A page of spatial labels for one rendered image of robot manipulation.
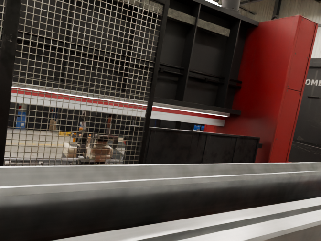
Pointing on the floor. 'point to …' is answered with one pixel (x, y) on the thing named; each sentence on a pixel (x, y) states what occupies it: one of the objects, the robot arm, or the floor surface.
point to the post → (7, 66)
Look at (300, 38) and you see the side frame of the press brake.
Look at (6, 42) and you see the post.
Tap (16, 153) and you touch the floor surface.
